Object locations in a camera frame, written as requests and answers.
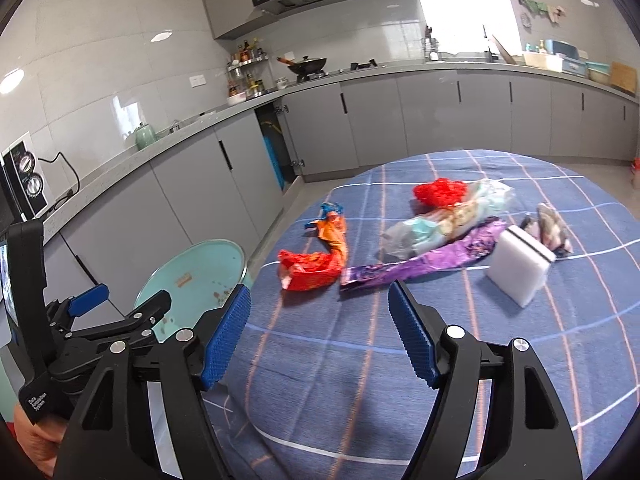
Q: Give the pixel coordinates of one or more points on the grey base cabinets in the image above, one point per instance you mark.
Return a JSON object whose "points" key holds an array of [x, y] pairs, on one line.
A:
{"points": [[425, 110]]}

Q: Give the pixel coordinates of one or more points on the orange foil wrapper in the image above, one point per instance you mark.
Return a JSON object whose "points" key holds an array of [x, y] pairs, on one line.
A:
{"points": [[335, 232]]}

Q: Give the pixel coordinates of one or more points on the bright window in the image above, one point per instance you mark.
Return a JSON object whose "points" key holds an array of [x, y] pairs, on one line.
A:
{"points": [[460, 5]]}

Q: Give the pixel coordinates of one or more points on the green teapot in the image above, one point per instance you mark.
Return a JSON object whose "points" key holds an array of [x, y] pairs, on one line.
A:
{"points": [[146, 137]]}

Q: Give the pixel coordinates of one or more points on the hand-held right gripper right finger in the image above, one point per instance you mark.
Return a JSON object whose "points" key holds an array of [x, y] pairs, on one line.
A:
{"points": [[412, 335]]}

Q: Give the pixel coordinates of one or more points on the hanging rags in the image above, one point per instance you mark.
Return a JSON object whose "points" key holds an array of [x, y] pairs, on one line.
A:
{"points": [[542, 9]]}

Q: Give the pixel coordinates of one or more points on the metal spice rack with bottles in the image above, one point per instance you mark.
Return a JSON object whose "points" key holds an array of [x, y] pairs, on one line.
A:
{"points": [[245, 62]]}

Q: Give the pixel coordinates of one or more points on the clear tissue bag green print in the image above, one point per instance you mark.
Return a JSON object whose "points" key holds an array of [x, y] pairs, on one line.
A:
{"points": [[440, 225]]}

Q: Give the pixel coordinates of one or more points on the red and white bucket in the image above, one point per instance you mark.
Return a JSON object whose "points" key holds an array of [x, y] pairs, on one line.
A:
{"points": [[636, 170]]}

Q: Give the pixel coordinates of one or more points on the wooden cutting board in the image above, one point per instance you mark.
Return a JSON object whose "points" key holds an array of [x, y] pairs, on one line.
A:
{"points": [[623, 78]]}

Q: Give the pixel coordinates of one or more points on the gas stove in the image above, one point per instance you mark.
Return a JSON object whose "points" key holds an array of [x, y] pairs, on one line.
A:
{"points": [[360, 66]]}

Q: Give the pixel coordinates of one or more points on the small metal cup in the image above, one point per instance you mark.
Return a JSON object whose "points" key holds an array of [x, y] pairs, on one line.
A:
{"points": [[176, 126]]}

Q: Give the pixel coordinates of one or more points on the blue dish box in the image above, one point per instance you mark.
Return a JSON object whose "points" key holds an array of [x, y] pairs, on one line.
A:
{"points": [[570, 57]]}

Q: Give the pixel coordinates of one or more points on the white sponge block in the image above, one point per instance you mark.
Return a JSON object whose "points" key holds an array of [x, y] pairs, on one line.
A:
{"points": [[517, 272]]}

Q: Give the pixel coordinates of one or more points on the teal round metal bin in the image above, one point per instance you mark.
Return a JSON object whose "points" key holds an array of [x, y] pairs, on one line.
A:
{"points": [[200, 270]]}

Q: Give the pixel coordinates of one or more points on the green plastic basin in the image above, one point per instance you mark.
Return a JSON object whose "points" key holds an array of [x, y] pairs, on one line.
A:
{"points": [[598, 74]]}

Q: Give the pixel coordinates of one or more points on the metal faucet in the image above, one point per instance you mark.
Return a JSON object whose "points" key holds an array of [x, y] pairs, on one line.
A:
{"points": [[485, 42]]}

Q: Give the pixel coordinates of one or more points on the white wall socket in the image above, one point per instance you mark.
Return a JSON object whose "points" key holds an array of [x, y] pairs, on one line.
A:
{"points": [[197, 80]]}

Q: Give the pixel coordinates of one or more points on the white plastic basin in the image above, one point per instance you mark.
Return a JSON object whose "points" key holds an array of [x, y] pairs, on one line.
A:
{"points": [[542, 61]]}

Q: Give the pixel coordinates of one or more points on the metal utensil holder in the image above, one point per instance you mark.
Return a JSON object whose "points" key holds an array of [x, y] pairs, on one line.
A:
{"points": [[431, 47]]}

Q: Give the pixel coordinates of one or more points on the crumpled grey pink wrapper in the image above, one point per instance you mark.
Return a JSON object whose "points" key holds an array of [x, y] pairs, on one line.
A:
{"points": [[550, 227]]}

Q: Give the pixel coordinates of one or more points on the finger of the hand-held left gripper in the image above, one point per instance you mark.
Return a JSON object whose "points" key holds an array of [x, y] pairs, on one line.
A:
{"points": [[90, 297], [145, 317]]}

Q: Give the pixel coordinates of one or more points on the person's left hand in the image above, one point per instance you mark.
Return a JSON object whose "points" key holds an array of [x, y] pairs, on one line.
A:
{"points": [[37, 442]]}

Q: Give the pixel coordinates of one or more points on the red foil wrapper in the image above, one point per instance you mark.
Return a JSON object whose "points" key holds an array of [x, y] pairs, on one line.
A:
{"points": [[310, 272]]}

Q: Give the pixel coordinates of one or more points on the leaning grey board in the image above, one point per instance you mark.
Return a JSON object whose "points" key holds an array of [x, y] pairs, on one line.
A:
{"points": [[504, 51]]}

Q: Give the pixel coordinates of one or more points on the grey speckled kitchen counter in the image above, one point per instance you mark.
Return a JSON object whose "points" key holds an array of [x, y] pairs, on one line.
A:
{"points": [[125, 165]]}

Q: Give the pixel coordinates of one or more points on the purple foil wrapper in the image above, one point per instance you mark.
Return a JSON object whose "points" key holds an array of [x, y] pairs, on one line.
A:
{"points": [[425, 262]]}

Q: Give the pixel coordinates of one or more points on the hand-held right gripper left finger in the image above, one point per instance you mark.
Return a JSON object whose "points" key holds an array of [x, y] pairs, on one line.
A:
{"points": [[225, 340]]}

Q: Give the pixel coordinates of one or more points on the black wok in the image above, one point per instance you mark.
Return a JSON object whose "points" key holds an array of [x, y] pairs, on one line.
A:
{"points": [[310, 66]]}

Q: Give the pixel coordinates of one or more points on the red foam net sleeve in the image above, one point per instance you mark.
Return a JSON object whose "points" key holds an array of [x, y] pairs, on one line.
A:
{"points": [[440, 192]]}

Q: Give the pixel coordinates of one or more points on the white microwave oven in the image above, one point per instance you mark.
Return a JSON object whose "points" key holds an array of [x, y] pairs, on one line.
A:
{"points": [[25, 180]]}

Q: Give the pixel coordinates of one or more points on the blue plaid tablecloth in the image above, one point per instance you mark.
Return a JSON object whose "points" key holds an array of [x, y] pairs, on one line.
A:
{"points": [[350, 360]]}

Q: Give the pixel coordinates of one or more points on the small white bowl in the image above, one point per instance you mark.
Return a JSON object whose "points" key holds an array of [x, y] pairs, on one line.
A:
{"points": [[281, 82]]}

